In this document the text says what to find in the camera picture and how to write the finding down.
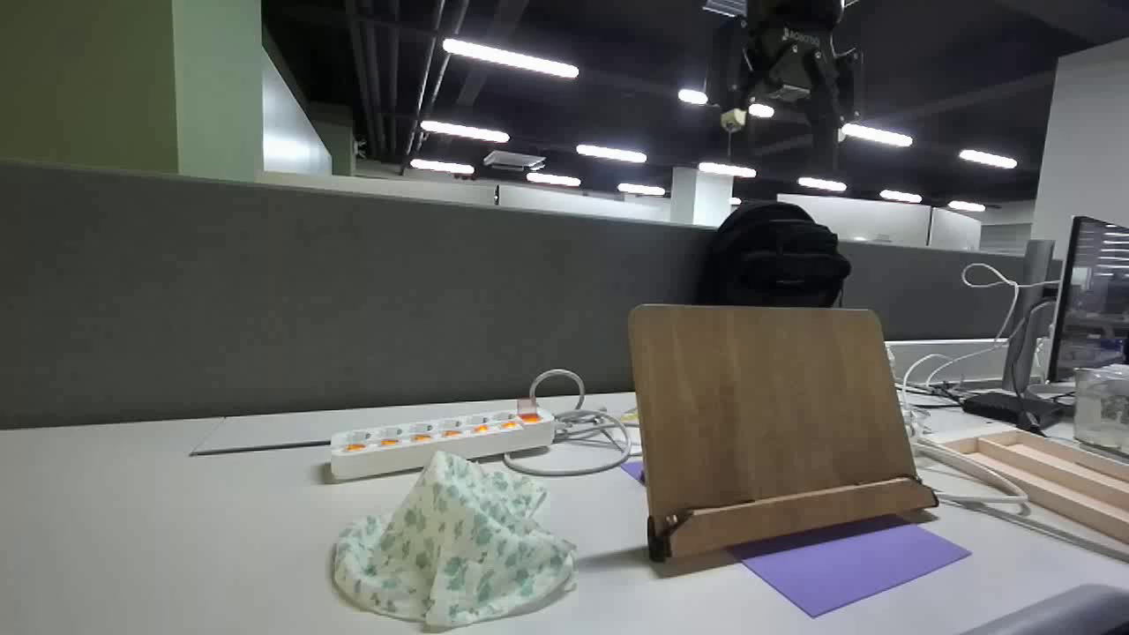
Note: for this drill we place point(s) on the computer monitor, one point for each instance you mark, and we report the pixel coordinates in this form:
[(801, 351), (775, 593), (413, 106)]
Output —
[(1093, 320)]

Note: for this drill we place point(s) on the purple paper sheet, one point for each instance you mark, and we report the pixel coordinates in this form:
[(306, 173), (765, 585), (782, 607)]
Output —
[(834, 570)]

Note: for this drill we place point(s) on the white green patterned towel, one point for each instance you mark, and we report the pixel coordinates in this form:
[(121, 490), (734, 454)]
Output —
[(455, 550)]

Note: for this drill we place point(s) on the grey partition divider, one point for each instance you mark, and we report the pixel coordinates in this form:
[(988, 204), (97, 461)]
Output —
[(142, 296)]

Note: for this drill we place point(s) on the black backpack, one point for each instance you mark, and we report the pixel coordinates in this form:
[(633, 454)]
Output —
[(770, 254)]

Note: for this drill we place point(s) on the grey monitor stand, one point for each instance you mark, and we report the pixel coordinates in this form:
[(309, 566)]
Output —
[(1010, 399)]

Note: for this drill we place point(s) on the light wooden tray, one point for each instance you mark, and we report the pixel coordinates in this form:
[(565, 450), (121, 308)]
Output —
[(1072, 481)]

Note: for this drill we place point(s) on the clear plastic container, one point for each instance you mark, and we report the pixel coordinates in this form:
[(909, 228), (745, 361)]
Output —
[(1101, 407)]

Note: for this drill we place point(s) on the wooden book stand rack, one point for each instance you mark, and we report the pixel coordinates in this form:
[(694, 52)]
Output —
[(767, 420)]

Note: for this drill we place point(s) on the white power strip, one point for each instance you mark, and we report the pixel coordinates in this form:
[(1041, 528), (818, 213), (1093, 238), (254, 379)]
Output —
[(412, 445)]

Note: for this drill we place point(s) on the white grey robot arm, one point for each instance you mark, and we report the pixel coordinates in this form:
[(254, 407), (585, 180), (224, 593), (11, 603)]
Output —
[(782, 52)]

